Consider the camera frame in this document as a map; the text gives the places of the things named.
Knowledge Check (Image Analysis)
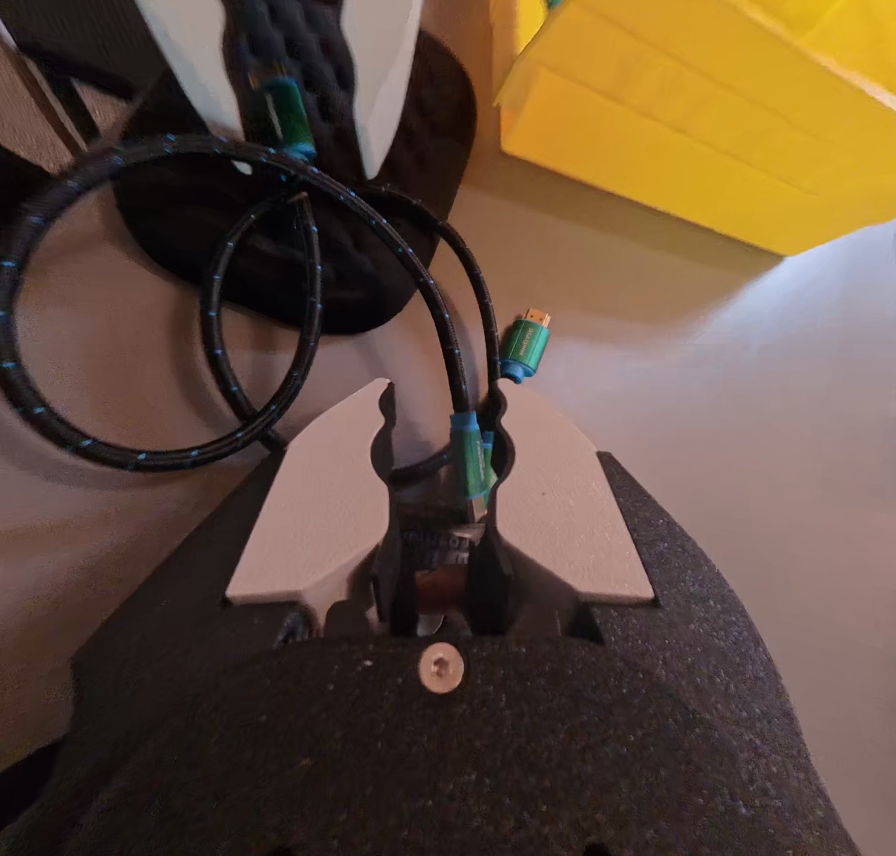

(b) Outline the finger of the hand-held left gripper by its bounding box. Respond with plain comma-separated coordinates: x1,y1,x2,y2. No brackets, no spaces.
114,0,247,139
342,0,426,179

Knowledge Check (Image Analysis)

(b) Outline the yellow plastic bin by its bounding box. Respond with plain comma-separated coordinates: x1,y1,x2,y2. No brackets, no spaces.
490,0,896,256

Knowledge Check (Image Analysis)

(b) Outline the black quilted wrist rest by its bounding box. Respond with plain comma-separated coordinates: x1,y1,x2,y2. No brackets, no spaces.
112,30,477,335

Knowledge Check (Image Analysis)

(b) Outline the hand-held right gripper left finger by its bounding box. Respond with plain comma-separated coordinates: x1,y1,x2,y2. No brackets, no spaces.
224,379,401,634

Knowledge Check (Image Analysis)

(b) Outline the black video switch box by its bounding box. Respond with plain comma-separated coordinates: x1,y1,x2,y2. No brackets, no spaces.
388,481,491,615

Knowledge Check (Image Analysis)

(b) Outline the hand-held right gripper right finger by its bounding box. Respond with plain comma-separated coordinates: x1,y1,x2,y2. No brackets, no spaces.
483,379,657,634

